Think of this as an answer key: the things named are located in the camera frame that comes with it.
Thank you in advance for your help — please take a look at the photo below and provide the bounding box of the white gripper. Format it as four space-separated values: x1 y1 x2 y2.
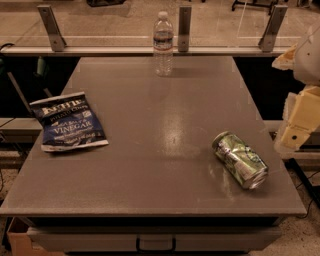
272 20 320 153

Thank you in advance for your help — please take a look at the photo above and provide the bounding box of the clear plastic water bottle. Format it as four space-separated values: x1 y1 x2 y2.
153 11 174 76

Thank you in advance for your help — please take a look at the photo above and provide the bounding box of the green soda can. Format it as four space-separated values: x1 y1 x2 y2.
212 131 269 190

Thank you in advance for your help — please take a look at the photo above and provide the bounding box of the blue kettle chips bag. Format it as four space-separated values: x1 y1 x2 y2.
30 92 109 152

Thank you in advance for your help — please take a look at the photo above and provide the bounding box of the cardboard box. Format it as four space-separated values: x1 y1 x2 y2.
7 218 64 256

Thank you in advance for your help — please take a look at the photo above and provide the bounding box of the right metal bracket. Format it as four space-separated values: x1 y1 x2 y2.
258 5 288 52

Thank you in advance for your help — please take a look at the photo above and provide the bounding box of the metal bracket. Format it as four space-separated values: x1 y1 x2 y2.
178 6 192 52
258 5 288 52
37 5 66 52

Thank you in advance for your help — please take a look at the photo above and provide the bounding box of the middle metal bracket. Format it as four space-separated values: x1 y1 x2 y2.
178 6 192 52

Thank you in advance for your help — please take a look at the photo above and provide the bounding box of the metal rail bar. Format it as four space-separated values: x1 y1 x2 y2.
1 45 288 56

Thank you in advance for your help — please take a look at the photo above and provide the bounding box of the left metal bracket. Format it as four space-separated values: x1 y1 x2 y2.
37 5 66 52

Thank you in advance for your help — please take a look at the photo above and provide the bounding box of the grey drawer with handle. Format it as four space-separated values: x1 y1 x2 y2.
27 226 281 253

